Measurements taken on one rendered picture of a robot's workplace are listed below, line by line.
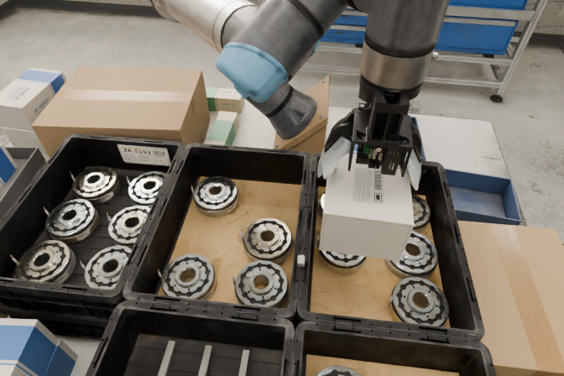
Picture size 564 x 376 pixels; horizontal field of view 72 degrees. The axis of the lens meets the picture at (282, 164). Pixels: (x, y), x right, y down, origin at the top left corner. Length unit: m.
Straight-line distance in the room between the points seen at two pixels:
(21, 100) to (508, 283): 1.33
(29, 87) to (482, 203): 1.38
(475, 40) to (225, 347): 2.39
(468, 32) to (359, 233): 2.27
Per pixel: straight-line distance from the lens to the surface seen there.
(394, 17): 0.41
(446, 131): 1.44
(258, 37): 0.43
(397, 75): 0.43
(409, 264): 0.84
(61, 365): 0.94
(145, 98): 1.19
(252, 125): 1.35
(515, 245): 0.96
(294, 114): 1.11
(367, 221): 0.54
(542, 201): 2.42
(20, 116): 1.38
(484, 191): 1.26
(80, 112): 1.21
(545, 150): 2.75
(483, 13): 2.66
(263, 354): 0.76
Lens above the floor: 1.55
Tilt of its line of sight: 45 degrees down
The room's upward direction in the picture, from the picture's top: straight up
